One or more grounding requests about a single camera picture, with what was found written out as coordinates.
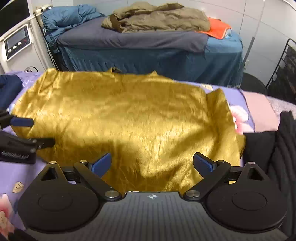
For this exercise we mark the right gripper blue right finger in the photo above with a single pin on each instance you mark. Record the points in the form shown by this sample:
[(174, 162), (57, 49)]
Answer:
[(213, 174)]

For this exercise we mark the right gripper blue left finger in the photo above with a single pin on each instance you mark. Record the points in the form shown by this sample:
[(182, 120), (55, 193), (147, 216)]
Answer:
[(92, 173)]

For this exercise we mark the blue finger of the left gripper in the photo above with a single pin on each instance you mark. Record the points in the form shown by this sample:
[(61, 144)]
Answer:
[(21, 122), (41, 143)]

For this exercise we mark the gold satin jacket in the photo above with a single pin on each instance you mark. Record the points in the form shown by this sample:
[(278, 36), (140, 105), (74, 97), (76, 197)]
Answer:
[(151, 125)]

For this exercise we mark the navy blue folded garment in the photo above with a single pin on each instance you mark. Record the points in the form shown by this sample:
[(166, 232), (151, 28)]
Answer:
[(11, 86)]

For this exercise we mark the black quilted jacket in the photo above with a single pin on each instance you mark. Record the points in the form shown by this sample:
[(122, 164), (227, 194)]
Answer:
[(274, 152)]

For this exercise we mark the white machine with screen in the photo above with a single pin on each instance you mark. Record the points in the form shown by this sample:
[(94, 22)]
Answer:
[(23, 45)]

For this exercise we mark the blue covered bed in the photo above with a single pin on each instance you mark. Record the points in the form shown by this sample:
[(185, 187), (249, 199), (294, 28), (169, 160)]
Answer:
[(219, 64)]

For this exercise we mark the light blue duvet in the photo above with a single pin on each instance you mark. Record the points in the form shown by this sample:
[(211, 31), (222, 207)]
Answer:
[(60, 19)]

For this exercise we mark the grey blanket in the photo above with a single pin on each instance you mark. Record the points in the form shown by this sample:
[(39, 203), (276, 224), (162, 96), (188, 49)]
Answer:
[(92, 36)]

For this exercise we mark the orange cloth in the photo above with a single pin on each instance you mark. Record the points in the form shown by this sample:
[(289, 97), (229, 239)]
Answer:
[(218, 29)]

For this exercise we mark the olive green jacket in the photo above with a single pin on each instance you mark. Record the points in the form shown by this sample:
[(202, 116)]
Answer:
[(145, 17)]

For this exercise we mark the black wire rack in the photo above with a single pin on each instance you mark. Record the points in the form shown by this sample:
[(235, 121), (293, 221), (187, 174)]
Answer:
[(282, 84)]

